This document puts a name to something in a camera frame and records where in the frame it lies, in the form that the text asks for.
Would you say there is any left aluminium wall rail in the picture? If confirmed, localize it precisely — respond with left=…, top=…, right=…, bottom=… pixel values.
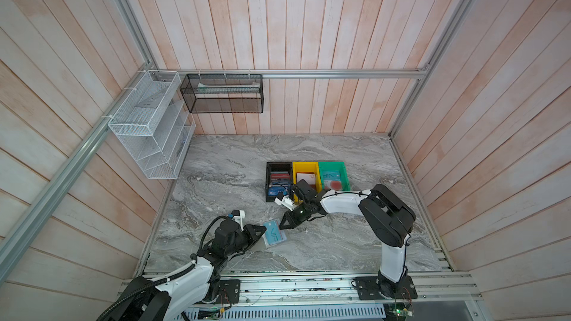
left=1, top=62, right=155, bottom=283

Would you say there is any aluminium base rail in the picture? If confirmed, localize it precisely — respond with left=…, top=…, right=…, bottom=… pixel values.
left=113, top=270, right=485, bottom=311

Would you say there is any white wire mesh shelf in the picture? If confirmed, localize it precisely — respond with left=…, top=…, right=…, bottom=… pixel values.
left=109, top=71, right=196, bottom=180

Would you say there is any white card in yellow bin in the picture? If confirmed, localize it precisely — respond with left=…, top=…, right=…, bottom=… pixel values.
left=296, top=172, right=316, bottom=185

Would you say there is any black corrugated cable conduit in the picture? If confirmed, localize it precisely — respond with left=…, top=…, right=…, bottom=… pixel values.
left=95, top=215, right=228, bottom=321

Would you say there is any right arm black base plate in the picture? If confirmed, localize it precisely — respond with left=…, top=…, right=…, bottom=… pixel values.
left=352, top=274, right=418, bottom=300

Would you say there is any card with red circle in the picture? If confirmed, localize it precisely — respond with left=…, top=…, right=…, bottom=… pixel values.
left=324, top=180, right=343, bottom=191

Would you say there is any yellow plastic bin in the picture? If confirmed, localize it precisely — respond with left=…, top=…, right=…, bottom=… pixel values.
left=292, top=161, right=323, bottom=193

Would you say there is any green plastic bin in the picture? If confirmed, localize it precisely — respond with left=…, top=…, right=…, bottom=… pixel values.
left=318, top=161, right=351, bottom=192

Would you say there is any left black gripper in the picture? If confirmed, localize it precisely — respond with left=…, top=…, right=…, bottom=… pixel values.
left=225, top=224, right=267, bottom=257

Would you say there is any blue card in black bin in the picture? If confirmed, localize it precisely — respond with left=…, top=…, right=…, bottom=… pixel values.
left=267, top=186, right=288, bottom=197

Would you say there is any black plastic bin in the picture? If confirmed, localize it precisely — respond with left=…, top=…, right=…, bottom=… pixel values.
left=265, top=161, right=293, bottom=202

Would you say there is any black wire mesh basket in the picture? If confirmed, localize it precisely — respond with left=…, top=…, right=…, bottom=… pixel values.
left=179, top=73, right=265, bottom=114

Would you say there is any grey card holder wallet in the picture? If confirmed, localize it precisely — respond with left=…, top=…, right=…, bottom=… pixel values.
left=260, top=219, right=288, bottom=248

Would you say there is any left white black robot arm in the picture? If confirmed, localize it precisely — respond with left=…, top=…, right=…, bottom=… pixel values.
left=98, top=214, right=267, bottom=320

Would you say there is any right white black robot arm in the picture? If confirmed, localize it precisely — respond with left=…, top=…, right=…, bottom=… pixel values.
left=274, top=180, right=418, bottom=300

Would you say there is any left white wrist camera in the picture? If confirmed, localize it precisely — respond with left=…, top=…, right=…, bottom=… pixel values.
left=228, top=210, right=245, bottom=230

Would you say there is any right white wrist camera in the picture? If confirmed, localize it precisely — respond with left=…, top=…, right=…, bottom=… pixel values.
left=274, top=195, right=296, bottom=211

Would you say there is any red card in black bin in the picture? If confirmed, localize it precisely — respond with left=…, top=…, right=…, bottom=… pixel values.
left=270, top=172, right=291, bottom=181

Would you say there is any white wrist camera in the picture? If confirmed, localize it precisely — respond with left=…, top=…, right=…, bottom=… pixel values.
left=228, top=210, right=245, bottom=230
left=274, top=195, right=296, bottom=211

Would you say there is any horizontal aluminium wall rail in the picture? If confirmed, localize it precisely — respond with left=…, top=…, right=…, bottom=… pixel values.
left=173, top=68, right=428, bottom=80

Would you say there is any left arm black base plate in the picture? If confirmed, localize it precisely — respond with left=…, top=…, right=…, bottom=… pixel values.
left=202, top=279, right=241, bottom=305

